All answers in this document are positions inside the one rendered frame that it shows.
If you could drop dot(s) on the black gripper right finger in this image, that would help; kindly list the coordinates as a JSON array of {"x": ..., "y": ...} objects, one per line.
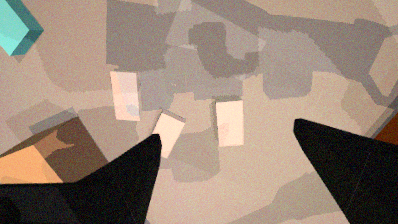
[{"x": 361, "y": 173}]

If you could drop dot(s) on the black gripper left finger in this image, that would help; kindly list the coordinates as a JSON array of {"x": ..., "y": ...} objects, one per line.
[{"x": 117, "y": 193}]

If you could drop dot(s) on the beige domino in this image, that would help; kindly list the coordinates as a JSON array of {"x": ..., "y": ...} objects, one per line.
[
  {"x": 230, "y": 121},
  {"x": 127, "y": 95},
  {"x": 168, "y": 127}
]

